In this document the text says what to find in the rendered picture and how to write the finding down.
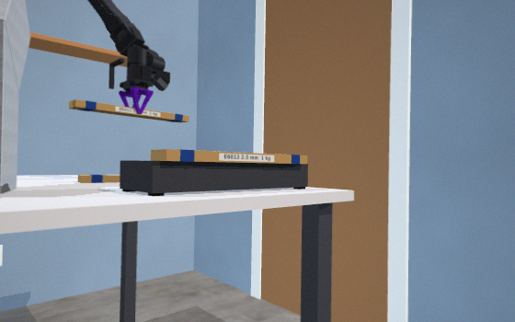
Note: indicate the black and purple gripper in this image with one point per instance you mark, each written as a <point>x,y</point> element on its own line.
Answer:
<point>133,78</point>

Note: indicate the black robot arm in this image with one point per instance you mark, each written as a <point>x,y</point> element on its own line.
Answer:
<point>125,34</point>

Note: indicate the white welding electrode pack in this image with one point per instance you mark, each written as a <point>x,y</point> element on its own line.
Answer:
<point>98,178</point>
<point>231,157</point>
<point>126,111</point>

